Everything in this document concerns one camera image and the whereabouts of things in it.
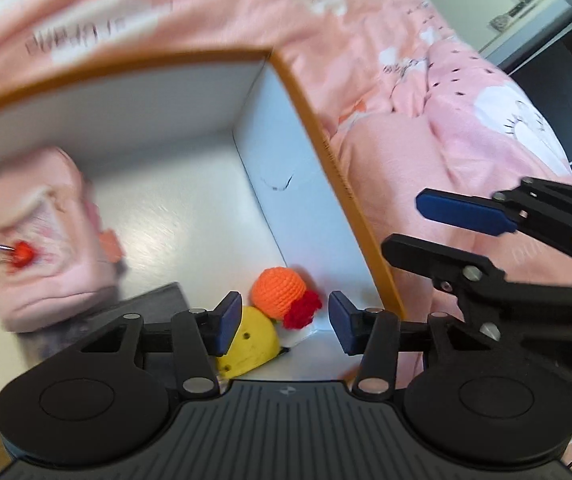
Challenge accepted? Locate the yellow toy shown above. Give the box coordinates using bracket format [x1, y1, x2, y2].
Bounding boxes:
[215, 305, 282, 381]

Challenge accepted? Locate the red crochet flower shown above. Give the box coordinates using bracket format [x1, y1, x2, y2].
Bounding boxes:
[281, 290, 323, 331]

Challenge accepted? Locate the pink cloud print blanket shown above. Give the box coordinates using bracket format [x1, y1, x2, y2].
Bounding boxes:
[0, 0, 572, 480]

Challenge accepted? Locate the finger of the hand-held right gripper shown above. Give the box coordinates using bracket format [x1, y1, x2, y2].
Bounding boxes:
[415, 177, 572, 248]
[381, 232, 572, 307]

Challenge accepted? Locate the pink plush pouch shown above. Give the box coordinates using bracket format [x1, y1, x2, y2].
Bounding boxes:
[0, 147, 128, 334]

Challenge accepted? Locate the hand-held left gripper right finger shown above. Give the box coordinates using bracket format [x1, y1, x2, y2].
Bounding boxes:
[328, 290, 472, 403]

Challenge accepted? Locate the white cardboard box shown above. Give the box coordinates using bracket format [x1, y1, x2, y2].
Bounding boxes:
[0, 47, 407, 411]

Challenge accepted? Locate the red heart charm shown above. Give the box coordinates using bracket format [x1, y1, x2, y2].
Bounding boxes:
[8, 240, 37, 269]

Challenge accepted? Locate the orange crochet ball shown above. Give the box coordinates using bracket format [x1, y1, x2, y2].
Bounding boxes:
[251, 267, 307, 321]

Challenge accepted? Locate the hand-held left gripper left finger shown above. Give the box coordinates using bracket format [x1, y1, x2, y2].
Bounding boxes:
[72, 291, 243, 402]

